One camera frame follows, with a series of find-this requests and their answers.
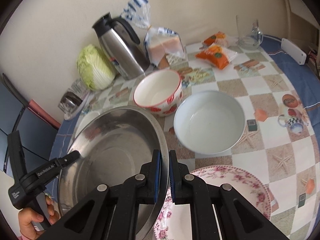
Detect stainless steel thermos jug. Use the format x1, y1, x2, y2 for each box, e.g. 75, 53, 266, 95
92, 13, 150, 80

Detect plain white bowl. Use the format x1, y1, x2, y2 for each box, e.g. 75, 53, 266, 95
174, 90, 246, 155

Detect clear drinking glass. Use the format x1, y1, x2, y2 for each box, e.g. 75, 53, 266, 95
71, 78, 89, 99

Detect orange snack packet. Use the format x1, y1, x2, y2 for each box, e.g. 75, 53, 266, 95
195, 44, 238, 70
202, 31, 230, 47

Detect white oval tray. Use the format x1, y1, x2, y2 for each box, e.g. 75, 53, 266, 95
64, 91, 90, 120

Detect white bowl red strawberries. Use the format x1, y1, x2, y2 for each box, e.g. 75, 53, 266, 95
133, 69, 183, 116

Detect bagged sliced bread loaf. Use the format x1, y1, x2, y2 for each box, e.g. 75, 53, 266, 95
121, 0, 185, 68

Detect napa cabbage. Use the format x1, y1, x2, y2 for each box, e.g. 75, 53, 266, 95
76, 44, 117, 90

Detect clear glass mug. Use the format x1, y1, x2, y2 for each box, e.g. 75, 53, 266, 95
236, 15, 264, 50

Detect orange snack packet back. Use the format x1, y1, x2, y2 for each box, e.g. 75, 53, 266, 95
202, 31, 230, 47

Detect large stainless steel basin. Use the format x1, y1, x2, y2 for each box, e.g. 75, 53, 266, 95
57, 106, 169, 239

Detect white power strip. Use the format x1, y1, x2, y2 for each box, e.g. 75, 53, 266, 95
281, 38, 306, 66

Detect glass teapot black handle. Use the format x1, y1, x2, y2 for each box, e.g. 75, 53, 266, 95
58, 91, 82, 114

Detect pink floral plate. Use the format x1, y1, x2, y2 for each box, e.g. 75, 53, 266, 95
152, 164, 272, 240

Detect person's left hand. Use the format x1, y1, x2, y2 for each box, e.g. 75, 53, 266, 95
18, 196, 60, 240

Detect orange snack packet front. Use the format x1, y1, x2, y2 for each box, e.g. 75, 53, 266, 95
195, 44, 238, 70

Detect checkered vinyl table cover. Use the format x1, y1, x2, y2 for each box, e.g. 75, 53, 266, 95
157, 43, 319, 239

